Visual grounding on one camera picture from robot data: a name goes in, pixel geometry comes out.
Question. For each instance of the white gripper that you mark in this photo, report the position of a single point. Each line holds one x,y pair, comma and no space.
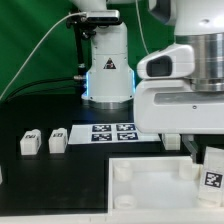
171,107

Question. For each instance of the white square tabletop tray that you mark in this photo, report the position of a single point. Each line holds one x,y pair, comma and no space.
158,190

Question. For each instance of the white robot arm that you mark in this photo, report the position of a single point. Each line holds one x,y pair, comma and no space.
198,23

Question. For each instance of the white sheet with markers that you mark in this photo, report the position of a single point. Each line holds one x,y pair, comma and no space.
109,133

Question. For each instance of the white block left edge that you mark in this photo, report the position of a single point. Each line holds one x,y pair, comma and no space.
1,178

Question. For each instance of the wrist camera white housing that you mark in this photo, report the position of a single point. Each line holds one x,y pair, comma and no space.
174,61

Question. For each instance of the black camera on stand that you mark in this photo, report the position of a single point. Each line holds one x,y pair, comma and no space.
90,26

